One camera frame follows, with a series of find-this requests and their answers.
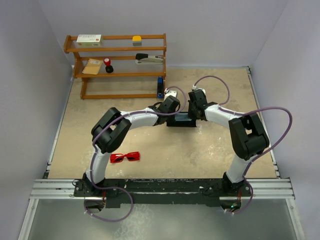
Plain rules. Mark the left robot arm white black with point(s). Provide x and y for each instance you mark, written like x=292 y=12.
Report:
x=111 y=130

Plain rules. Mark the blue cleaning cloth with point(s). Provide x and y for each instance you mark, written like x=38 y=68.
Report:
x=181 y=117

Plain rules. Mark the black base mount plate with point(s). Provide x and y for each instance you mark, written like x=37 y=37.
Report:
x=211 y=192

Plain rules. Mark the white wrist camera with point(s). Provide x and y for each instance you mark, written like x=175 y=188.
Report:
x=170 y=93
x=195 y=88

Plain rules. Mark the brown spiral notebook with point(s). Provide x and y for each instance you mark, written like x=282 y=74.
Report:
x=92 y=67

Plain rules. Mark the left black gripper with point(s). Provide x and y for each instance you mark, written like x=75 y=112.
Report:
x=173 y=113

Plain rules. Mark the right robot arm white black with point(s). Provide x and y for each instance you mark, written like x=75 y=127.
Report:
x=248 y=136

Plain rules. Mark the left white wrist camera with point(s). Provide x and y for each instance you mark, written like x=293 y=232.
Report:
x=170 y=93

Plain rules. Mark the white green box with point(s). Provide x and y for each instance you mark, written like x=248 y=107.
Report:
x=89 y=40

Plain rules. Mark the black glasses case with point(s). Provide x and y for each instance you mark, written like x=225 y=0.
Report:
x=180 y=124

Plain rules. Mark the red black stamp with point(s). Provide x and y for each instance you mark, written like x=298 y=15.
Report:
x=108 y=67

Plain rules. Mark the black white stapler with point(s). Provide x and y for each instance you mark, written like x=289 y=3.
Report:
x=147 y=59

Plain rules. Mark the blue black stapler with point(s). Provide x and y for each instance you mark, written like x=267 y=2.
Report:
x=160 y=87

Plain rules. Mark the aluminium frame rail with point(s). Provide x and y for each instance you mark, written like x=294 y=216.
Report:
x=202 y=152

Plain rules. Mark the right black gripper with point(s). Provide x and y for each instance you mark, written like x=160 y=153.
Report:
x=190 y=114

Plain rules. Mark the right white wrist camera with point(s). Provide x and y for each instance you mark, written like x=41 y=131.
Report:
x=195 y=88

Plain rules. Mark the red sunglasses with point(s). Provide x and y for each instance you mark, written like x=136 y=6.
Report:
x=119 y=157

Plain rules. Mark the wooden three-tier shelf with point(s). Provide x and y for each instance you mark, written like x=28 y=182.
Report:
x=120 y=50

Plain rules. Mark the yellow grey eraser block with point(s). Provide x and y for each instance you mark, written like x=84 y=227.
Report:
x=137 y=41

